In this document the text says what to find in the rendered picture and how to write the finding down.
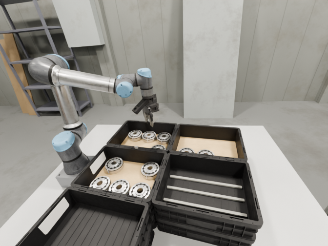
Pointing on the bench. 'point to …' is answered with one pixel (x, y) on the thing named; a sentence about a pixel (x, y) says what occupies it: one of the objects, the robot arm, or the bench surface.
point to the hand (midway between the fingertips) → (149, 124)
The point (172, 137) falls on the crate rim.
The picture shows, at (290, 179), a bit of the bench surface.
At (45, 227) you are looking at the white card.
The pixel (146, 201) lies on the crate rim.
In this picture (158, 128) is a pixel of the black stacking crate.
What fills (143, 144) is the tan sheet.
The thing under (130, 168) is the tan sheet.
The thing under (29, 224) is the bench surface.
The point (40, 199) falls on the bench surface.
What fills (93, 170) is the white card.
